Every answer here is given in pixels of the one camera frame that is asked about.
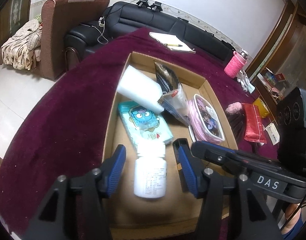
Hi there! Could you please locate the burgundy tablecloth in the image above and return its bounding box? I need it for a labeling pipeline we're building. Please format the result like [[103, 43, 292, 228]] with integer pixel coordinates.
[[0, 27, 284, 240]]

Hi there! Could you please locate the person's right forearm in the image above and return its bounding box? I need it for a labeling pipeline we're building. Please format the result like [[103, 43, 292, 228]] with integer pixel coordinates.
[[281, 202, 305, 240]]

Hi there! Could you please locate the teal cartoon tissue pack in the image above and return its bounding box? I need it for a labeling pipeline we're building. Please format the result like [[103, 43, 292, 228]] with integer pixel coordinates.
[[118, 101, 174, 153]]

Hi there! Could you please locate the floral beige blanket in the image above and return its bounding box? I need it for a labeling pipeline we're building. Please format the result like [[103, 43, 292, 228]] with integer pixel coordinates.
[[0, 14, 43, 71]]

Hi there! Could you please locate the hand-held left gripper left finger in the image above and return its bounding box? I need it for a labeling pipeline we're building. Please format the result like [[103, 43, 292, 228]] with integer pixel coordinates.
[[23, 144, 127, 240]]

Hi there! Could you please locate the white foam block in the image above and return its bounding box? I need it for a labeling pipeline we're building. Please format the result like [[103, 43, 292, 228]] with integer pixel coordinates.
[[117, 65, 166, 113]]

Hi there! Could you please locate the colourful printed box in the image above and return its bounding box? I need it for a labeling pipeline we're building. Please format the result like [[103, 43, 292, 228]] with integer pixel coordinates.
[[263, 67, 276, 83]]

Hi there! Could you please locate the black snack packet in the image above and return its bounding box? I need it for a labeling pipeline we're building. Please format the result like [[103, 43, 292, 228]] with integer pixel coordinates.
[[154, 61, 180, 95]]

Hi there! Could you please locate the cardboard box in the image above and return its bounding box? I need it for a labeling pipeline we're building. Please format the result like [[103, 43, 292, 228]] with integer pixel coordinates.
[[102, 51, 239, 235]]

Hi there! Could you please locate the pink cartoon pencil case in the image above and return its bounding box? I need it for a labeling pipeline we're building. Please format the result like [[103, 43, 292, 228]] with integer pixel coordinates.
[[188, 94, 225, 144]]

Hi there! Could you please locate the clear zip bag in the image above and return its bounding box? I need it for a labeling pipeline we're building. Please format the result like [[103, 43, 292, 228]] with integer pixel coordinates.
[[158, 85, 191, 127]]

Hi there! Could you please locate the white barcode box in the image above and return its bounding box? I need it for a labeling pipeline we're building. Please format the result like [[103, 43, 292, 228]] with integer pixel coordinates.
[[264, 124, 280, 145]]

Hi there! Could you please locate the white notebook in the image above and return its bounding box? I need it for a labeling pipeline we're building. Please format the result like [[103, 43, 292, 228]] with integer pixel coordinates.
[[149, 32, 196, 55]]

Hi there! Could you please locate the white pill bottle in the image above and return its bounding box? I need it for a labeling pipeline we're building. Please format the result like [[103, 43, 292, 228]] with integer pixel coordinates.
[[133, 141, 167, 200]]

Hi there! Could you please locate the white charging cable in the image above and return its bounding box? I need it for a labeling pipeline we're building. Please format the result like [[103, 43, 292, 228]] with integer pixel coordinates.
[[97, 16, 111, 44]]

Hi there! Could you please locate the black leather sofa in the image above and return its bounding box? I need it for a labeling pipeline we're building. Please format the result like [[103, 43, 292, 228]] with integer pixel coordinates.
[[65, 1, 236, 68]]

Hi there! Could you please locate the brown upholstered armchair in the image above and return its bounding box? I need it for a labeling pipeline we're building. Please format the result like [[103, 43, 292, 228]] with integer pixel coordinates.
[[40, 0, 111, 80]]

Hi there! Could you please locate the white crumpled cloth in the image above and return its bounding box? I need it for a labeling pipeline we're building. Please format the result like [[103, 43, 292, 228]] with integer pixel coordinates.
[[237, 71, 256, 93]]

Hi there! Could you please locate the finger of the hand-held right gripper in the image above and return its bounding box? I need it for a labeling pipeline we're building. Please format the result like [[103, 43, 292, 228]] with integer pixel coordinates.
[[191, 141, 281, 173]]

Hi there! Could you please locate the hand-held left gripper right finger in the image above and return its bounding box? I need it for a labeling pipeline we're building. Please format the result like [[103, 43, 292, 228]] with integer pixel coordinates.
[[177, 144, 285, 240]]

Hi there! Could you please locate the pink knit-sleeved bottle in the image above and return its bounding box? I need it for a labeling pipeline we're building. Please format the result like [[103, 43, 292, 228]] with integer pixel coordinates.
[[223, 49, 249, 78]]

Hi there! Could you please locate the wooden glass-panel door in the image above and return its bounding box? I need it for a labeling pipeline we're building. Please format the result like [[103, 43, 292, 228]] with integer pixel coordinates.
[[0, 0, 36, 65]]

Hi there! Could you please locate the yellow tape roll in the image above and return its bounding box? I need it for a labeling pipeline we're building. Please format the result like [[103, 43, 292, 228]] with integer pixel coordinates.
[[253, 98, 270, 118]]

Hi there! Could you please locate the red foil packet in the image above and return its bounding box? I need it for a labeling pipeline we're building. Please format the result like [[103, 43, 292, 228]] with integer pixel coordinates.
[[243, 103, 267, 144]]

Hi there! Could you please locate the wooden cabinet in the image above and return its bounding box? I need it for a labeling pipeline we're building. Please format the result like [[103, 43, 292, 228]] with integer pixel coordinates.
[[243, 0, 306, 140]]

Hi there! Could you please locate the pink fluffy pompom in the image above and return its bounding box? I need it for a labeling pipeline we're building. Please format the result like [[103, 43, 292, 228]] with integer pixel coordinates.
[[225, 102, 243, 114]]

